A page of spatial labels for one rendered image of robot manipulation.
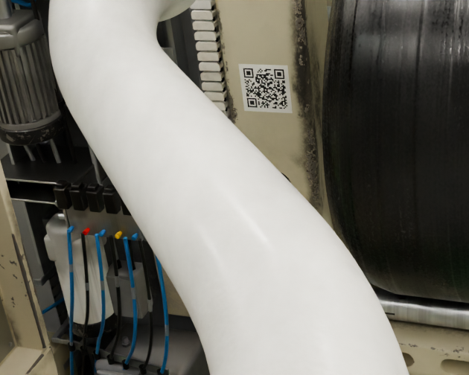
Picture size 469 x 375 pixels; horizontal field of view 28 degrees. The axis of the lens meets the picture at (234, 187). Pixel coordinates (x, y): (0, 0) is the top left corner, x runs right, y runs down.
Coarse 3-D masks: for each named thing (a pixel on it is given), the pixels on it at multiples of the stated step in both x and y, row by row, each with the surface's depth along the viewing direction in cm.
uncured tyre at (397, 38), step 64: (384, 0) 108; (448, 0) 106; (384, 64) 107; (448, 64) 105; (384, 128) 108; (448, 128) 106; (384, 192) 111; (448, 192) 108; (384, 256) 118; (448, 256) 114
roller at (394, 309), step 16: (384, 304) 138; (400, 304) 137; (416, 304) 136; (432, 304) 135; (448, 304) 135; (464, 304) 134; (400, 320) 138; (416, 320) 137; (432, 320) 136; (448, 320) 135; (464, 320) 134
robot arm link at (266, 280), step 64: (64, 0) 47; (128, 0) 47; (192, 0) 54; (64, 64) 44; (128, 64) 41; (128, 128) 38; (192, 128) 37; (128, 192) 37; (192, 192) 34; (256, 192) 33; (192, 256) 33; (256, 256) 31; (320, 256) 31; (192, 320) 33; (256, 320) 29; (320, 320) 28; (384, 320) 30
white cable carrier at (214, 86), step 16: (208, 0) 133; (192, 16) 135; (208, 16) 134; (208, 32) 135; (208, 48) 137; (208, 64) 138; (208, 80) 139; (224, 80) 140; (208, 96) 141; (224, 96) 140; (224, 112) 141
